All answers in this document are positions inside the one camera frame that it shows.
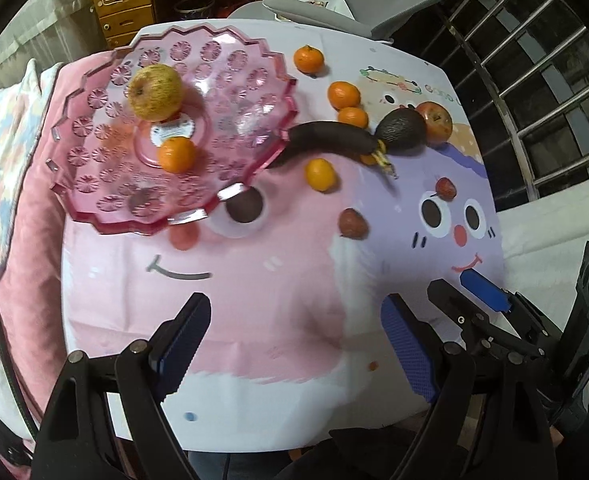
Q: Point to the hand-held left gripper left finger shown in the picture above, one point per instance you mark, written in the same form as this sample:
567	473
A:
184	345

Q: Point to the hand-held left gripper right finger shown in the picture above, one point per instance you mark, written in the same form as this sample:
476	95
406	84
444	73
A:
409	350

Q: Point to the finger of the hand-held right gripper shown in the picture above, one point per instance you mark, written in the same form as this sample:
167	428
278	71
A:
484	290
449	302

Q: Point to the dark green avocado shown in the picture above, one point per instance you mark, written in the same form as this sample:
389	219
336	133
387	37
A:
402	130

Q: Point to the blackened banana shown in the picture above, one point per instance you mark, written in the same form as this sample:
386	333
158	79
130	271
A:
324	137

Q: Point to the orange tangerine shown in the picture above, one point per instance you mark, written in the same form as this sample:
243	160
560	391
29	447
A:
354	118
344	95
177	155
320	174
308	58
368	159

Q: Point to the pink glass fruit plate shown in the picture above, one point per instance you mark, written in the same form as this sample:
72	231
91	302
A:
224	110

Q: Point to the cartoon printed tablecloth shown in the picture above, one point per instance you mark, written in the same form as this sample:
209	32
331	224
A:
274	310

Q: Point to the white bed sheet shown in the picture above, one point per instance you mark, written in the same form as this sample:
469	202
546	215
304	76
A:
554	220

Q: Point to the small red fruit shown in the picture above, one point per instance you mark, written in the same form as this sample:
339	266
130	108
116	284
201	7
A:
445	188
352	223

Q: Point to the metal window railing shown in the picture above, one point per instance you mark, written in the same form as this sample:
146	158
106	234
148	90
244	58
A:
524	135

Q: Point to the red apple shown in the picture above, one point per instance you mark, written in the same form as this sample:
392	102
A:
438	121

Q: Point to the pink blanket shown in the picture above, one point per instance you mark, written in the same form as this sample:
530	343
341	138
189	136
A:
39	240

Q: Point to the beige curtain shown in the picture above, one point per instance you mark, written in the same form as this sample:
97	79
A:
34	45

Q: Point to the dark pot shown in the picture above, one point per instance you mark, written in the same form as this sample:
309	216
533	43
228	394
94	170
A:
194	9

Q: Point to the wooden drawer cabinet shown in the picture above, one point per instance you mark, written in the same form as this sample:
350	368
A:
124	10

